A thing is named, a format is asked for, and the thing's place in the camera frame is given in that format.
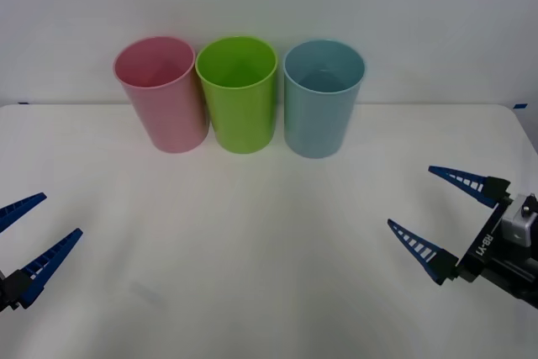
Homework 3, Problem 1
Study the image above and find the pink plastic bin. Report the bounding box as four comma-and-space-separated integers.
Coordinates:
112, 35, 210, 154

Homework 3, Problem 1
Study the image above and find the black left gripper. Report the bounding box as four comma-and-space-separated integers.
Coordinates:
0, 193, 84, 314

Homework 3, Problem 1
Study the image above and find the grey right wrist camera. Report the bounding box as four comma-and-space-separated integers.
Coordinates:
502, 193, 538, 247

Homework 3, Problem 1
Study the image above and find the green plastic bin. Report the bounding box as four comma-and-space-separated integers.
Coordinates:
194, 34, 279, 155

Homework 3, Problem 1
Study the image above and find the pale blue plastic bin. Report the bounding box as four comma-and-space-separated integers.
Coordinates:
282, 39, 367, 160

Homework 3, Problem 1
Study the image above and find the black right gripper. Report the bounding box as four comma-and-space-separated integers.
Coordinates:
387, 165, 538, 310

